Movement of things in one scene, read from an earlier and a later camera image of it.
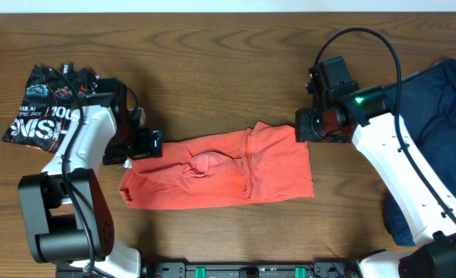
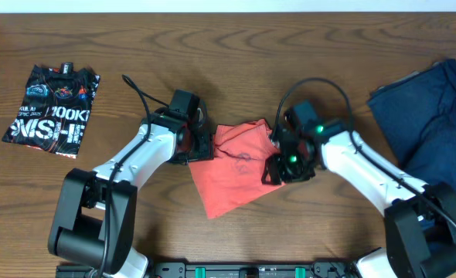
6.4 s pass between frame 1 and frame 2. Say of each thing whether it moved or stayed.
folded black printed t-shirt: stayed
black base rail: stayed
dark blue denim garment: stayed
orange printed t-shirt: moved
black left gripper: moved
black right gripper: moved
